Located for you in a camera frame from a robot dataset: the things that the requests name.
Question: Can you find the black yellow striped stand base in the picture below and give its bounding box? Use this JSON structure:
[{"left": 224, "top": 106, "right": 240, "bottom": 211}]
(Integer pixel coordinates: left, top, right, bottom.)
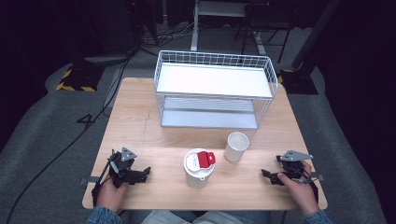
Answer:
[
  {"left": 276, "top": 68, "right": 319, "bottom": 95},
  {"left": 55, "top": 63, "right": 106, "bottom": 93}
]

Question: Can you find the black metal chair frame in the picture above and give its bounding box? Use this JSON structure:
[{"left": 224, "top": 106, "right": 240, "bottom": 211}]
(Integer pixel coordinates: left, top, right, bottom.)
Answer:
[{"left": 233, "top": 2, "right": 295, "bottom": 64}]

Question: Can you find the bundle of floor cables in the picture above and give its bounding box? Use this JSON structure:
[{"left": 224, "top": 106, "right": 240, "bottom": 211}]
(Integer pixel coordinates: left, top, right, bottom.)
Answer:
[{"left": 136, "top": 21, "right": 201, "bottom": 49}]

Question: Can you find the long black floor cable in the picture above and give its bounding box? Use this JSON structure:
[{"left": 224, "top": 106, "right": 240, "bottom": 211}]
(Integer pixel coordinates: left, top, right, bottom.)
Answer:
[{"left": 5, "top": 46, "right": 138, "bottom": 224}]

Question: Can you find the person's leg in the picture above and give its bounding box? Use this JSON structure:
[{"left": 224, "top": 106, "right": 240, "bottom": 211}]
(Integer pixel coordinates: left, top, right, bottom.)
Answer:
[
  {"left": 127, "top": 210, "right": 194, "bottom": 224},
  {"left": 190, "top": 210, "right": 272, "bottom": 224}
]

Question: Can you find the white tumbler with red lid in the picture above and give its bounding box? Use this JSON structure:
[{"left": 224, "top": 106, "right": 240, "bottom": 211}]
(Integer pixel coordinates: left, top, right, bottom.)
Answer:
[{"left": 182, "top": 147, "right": 217, "bottom": 190}]

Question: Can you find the person's left leg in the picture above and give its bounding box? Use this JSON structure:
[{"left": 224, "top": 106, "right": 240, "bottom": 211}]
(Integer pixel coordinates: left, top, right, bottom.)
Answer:
[{"left": 127, "top": 210, "right": 194, "bottom": 224}]

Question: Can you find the white cup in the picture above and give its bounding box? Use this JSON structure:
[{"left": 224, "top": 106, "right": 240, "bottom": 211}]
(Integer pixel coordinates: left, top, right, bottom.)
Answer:
[{"left": 223, "top": 131, "right": 250, "bottom": 163}]

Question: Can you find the person's right leg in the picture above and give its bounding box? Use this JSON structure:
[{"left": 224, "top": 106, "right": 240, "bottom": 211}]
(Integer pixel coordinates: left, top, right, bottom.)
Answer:
[{"left": 190, "top": 210, "right": 272, "bottom": 224}]

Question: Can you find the person's right hand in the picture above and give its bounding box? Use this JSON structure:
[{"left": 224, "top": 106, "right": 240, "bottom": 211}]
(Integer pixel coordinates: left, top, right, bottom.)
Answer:
[{"left": 276, "top": 161, "right": 320, "bottom": 217}]

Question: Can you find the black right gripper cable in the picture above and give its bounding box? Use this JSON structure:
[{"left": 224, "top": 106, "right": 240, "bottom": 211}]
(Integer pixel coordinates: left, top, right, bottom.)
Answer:
[{"left": 291, "top": 166, "right": 320, "bottom": 203}]

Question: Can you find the white wire shelf rack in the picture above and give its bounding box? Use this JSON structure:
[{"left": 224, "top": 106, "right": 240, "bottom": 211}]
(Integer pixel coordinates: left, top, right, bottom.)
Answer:
[{"left": 153, "top": 49, "right": 279, "bottom": 131}]

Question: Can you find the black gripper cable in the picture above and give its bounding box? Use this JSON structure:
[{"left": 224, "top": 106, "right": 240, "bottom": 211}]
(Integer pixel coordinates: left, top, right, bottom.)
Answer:
[
  {"left": 91, "top": 158, "right": 115, "bottom": 208},
  {"left": 291, "top": 166, "right": 320, "bottom": 203}
]

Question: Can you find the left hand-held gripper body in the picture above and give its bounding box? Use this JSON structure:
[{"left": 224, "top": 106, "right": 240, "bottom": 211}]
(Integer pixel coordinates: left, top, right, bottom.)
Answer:
[{"left": 106, "top": 147, "right": 143, "bottom": 189}]

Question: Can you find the person's left hand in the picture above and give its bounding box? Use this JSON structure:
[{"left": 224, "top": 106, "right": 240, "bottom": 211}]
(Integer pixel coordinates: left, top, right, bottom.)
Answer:
[{"left": 95, "top": 178, "right": 130, "bottom": 214}]

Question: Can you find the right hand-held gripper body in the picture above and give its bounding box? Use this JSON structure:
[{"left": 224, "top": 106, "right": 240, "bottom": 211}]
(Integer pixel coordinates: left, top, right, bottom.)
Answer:
[{"left": 276, "top": 149, "right": 314, "bottom": 181}]

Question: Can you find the white metal stand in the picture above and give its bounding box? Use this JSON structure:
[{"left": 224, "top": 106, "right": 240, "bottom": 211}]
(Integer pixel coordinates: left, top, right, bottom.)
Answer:
[{"left": 190, "top": 0, "right": 250, "bottom": 52}]

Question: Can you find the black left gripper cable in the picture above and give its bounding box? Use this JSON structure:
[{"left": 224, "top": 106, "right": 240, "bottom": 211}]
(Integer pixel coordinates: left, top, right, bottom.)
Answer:
[{"left": 91, "top": 158, "right": 115, "bottom": 208}]

